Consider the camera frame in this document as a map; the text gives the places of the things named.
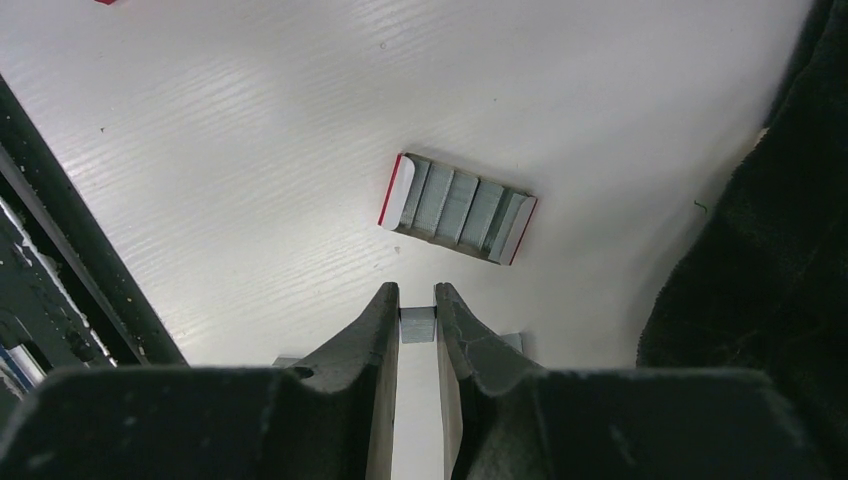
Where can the black pillow with beige flowers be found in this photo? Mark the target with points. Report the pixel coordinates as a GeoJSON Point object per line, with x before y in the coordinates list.
{"type": "Point", "coordinates": [765, 284]}

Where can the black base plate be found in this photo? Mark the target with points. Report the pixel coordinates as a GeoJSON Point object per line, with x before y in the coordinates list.
{"type": "Point", "coordinates": [67, 299]}

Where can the box of staples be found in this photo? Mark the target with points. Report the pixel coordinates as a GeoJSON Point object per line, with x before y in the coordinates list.
{"type": "Point", "coordinates": [456, 209]}

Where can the grey staple strip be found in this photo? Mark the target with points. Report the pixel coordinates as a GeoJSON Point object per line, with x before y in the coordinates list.
{"type": "Point", "coordinates": [285, 362]}
{"type": "Point", "coordinates": [417, 324]}
{"type": "Point", "coordinates": [515, 340]}

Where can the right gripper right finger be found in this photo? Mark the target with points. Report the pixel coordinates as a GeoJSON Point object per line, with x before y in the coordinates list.
{"type": "Point", "coordinates": [506, 417]}

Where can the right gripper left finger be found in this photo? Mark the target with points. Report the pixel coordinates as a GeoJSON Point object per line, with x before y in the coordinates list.
{"type": "Point", "coordinates": [330, 415]}

